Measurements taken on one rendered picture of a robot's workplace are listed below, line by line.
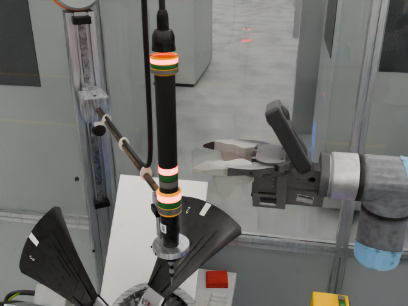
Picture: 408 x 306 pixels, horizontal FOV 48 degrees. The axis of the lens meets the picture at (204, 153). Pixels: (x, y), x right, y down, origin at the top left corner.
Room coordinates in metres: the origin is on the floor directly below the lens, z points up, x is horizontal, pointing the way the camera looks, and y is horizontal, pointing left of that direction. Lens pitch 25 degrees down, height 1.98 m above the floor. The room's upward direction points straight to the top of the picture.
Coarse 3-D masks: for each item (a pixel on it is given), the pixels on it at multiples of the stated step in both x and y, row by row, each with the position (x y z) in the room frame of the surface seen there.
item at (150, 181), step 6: (108, 126) 1.09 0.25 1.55; (114, 132) 1.04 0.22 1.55; (126, 150) 0.94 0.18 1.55; (132, 156) 0.90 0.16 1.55; (132, 162) 0.89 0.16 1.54; (138, 168) 0.85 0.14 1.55; (144, 174) 0.82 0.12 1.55; (150, 180) 0.79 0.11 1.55; (150, 186) 0.78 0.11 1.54; (156, 186) 0.77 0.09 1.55
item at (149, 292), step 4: (148, 288) 0.82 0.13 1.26; (144, 292) 0.81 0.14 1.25; (148, 292) 0.81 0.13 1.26; (152, 292) 0.79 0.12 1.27; (156, 292) 0.78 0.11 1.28; (144, 296) 0.80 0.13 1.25; (148, 296) 0.79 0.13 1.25; (152, 296) 0.78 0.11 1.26; (156, 296) 0.77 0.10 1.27; (160, 296) 0.76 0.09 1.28; (140, 300) 0.80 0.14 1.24; (148, 300) 0.78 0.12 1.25; (152, 300) 0.77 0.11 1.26; (156, 300) 0.76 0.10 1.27; (160, 300) 0.75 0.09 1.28; (140, 304) 0.79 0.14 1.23; (152, 304) 0.76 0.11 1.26; (156, 304) 0.75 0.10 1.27; (160, 304) 0.74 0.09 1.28
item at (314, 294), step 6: (312, 294) 1.00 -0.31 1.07; (318, 294) 1.00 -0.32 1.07; (324, 294) 1.00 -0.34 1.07; (330, 294) 1.00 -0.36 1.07; (336, 294) 1.00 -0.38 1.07; (312, 300) 0.98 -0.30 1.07; (318, 300) 0.98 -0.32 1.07; (324, 300) 0.98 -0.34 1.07; (330, 300) 0.98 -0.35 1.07; (336, 300) 0.98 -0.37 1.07
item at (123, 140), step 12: (144, 0) 0.78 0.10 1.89; (144, 12) 0.78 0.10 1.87; (144, 24) 0.78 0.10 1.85; (144, 36) 0.78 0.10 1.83; (144, 48) 0.78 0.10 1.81; (144, 60) 0.78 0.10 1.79; (144, 72) 0.78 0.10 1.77; (108, 120) 1.10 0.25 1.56; (120, 144) 0.97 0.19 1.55; (144, 168) 0.82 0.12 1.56; (144, 180) 0.82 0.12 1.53
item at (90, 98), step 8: (88, 88) 1.31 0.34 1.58; (96, 88) 1.32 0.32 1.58; (80, 96) 1.26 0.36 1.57; (88, 96) 1.25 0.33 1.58; (96, 96) 1.25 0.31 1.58; (104, 96) 1.25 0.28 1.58; (80, 104) 1.28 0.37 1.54; (88, 104) 1.22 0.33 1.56; (96, 104) 1.22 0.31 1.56; (104, 104) 1.23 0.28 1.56; (88, 112) 1.21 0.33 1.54; (96, 112) 1.22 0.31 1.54; (88, 120) 1.21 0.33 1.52; (96, 120) 1.22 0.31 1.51
